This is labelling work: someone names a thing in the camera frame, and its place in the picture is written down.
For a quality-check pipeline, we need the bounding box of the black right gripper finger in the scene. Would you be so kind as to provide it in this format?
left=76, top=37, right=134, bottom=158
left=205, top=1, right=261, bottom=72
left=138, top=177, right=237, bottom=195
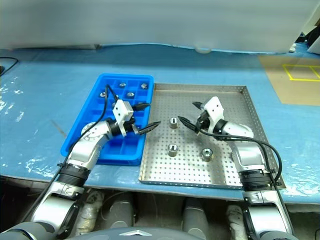
left=177, top=115, right=200, bottom=134
left=191, top=100, right=205, bottom=111

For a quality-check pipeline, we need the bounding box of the white backdrop sheet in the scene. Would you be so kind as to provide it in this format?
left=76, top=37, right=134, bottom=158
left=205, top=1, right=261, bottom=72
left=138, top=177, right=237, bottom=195
left=0, top=0, right=305, bottom=55

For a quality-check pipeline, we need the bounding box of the dark object behind backdrop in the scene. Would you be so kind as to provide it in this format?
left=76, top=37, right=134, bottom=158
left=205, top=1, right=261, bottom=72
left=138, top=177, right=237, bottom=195
left=294, top=23, right=320, bottom=51

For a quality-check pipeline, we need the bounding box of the yellow tape marking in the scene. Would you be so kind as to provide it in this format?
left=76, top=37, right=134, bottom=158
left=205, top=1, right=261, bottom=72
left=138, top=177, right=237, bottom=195
left=282, top=64, right=320, bottom=82

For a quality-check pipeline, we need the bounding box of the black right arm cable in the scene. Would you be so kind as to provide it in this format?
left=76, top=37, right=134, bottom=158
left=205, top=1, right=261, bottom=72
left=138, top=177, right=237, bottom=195
left=197, top=124, right=291, bottom=226

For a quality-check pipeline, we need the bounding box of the dark grey rounded shape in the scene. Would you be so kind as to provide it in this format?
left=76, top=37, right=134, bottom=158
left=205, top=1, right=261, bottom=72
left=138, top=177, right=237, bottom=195
left=102, top=192, right=137, bottom=231
left=182, top=197, right=210, bottom=236

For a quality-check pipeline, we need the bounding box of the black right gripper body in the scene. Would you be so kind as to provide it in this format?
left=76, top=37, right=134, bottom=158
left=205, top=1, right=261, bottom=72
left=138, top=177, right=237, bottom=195
left=195, top=111, right=211, bottom=132

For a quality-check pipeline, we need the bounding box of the grey metal bar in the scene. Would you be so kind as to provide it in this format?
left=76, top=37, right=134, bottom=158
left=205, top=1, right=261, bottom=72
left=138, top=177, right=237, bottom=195
left=14, top=43, right=102, bottom=51

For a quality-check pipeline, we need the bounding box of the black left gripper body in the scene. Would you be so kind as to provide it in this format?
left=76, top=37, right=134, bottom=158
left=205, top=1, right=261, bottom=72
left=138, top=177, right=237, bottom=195
left=124, top=117, right=141, bottom=136

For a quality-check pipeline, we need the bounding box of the thin black cable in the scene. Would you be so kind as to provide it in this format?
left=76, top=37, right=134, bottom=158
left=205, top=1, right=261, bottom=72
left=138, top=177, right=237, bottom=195
left=0, top=56, right=20, bottom=76

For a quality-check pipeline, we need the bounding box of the blue plastic compartment tray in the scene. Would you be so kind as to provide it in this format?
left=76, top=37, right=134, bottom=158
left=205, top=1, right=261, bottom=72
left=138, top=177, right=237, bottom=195
left=60, top=73, right=155, bottom=167

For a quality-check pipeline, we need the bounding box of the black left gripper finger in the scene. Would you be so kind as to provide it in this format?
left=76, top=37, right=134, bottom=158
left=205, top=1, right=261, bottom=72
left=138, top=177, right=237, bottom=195
left=131, top=101, right=152, bottom=112
left=136, top=120, right=162, bottom=136

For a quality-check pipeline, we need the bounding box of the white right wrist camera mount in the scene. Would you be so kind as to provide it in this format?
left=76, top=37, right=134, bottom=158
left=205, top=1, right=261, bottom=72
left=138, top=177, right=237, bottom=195
left=199, top=96, right=225, bottom=135

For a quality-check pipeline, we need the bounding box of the grey robot torso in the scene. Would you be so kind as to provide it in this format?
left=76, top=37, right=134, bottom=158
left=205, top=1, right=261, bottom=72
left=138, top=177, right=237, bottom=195
left=82, top=226, right=226, bottom=240

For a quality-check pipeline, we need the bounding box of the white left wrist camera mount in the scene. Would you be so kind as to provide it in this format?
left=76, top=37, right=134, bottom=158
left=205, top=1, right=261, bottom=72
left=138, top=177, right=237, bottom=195
left=112, top=99, right=135, bottom=137

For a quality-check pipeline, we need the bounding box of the perforated metal tray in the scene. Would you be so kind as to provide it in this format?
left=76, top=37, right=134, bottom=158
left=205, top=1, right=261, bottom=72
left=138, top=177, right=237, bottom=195
left=138, top=83, right=287, bottom=190

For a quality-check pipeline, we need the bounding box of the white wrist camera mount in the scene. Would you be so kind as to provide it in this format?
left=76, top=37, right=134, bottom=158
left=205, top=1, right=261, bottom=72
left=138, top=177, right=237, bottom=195
left=199, top=96, right=225, bottom=135
left=112, top=99, right=135, bottom=137

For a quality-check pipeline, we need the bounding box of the brown cardboard sheet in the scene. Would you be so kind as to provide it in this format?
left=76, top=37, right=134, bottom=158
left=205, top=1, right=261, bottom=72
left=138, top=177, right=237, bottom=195
left=258, top=55, right=320, bottom=106

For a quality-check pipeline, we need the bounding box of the pale wrapped cylinder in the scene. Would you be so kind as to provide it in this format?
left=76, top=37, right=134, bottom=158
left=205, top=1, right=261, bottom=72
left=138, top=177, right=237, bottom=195
left=77, top=191, right=105, bottom=236
left=226, top=204, right=247, bottom=240

